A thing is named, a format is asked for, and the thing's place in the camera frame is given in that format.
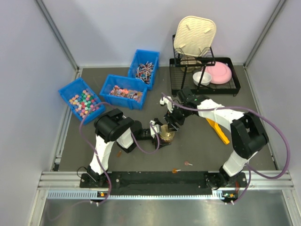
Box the gold round lid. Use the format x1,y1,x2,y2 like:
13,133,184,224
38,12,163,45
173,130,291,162
160,124,175,137

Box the clear round container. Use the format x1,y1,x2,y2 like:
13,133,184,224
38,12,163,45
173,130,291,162
159,136,174,145

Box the yellow plastic scoop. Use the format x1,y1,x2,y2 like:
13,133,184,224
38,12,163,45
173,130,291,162
206,118,230,145

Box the blue candy bin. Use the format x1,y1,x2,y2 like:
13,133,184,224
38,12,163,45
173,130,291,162
58,78,101,121
127,49,160,90
100,74,147,110

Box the black wire dish rack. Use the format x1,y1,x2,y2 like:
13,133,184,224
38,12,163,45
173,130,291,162
169,47,241,96

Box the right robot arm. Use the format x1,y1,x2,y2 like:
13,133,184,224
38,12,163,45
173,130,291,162
159,88,269,188

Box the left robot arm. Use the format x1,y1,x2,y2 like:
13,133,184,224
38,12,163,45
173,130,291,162
87,109,170,186

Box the spilled orange lollipop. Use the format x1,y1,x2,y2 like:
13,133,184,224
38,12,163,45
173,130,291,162
172,169,181,174

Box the spilled pink lollipop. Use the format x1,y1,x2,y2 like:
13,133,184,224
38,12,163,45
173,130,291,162
184,161,193,166

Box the white small bowl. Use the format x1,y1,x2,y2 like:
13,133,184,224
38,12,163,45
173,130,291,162
192,72,212,86

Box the pink round plate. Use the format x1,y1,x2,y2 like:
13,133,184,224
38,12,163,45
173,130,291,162
205,61,232,85

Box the beige square ribbed plate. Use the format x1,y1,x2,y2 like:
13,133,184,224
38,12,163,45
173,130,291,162
174,16,216,57

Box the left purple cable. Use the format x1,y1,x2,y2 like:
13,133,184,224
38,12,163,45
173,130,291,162
79,102,160,205

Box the purple cable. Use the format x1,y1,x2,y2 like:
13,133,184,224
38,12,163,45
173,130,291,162
161,92,292,204
79,102,160,205

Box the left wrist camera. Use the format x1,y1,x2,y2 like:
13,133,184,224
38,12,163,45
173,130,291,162
150,120,161,138

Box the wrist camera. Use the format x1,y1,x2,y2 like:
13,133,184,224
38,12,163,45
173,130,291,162
159,96,174,113
150,120,161,138

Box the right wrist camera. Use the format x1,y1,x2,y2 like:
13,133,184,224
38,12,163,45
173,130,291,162
159,96,174,113

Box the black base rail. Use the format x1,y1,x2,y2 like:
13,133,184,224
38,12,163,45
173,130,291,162
103,170,226,196

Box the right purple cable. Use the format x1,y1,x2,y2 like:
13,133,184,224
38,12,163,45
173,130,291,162
161,92,292,204

